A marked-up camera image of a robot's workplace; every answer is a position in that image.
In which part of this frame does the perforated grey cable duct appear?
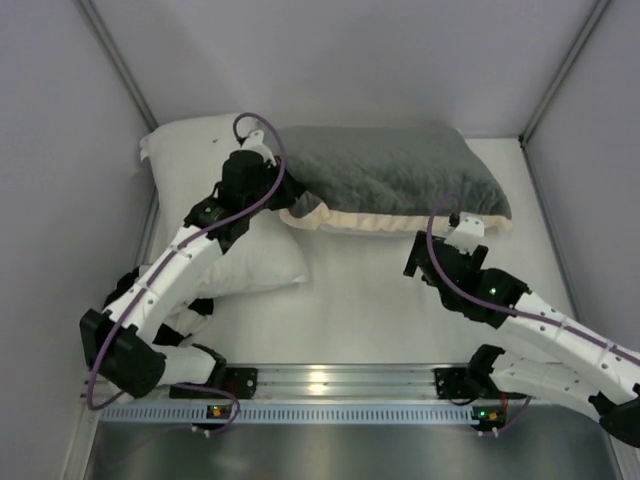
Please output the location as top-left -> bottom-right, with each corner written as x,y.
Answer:
99,403 -> 609,425

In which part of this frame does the bare white pillow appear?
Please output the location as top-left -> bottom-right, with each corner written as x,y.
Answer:
140,113 -> 310,298

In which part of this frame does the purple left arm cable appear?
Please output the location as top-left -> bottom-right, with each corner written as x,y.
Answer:
87,112 -> 288,426

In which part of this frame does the aluminium mounting rail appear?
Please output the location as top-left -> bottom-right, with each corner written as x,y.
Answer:
79,362 -> 566,401

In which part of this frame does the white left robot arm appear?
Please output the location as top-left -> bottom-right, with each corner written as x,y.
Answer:
80,147 -> 303,399

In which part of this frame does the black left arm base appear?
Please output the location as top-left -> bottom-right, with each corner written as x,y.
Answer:
169,366 -> 258,400

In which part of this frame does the black and white striped pillowcase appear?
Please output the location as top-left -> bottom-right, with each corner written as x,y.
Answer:
103,264 -> 215,347

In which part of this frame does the left aluminium frame post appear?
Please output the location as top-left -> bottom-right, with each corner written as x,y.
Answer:
74,0 -> 159,131

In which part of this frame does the right aluminium frame post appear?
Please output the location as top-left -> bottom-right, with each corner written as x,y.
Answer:
518,0 -> 613,149

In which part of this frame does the grey pillowcase with cream frill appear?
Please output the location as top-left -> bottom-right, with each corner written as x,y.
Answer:
280,122 -> 512,235

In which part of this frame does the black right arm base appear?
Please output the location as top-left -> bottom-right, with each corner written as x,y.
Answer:
433,367 -> 502,406

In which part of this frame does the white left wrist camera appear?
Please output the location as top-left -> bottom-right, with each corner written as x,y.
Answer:
240,129 -> 275,162

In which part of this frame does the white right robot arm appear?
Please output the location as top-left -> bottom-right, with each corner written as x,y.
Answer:
404,231 -> 639,447

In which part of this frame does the aluminium frame post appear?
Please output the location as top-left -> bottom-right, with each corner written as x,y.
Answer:
74,0 -> 159,131
518,0 -> 613,149

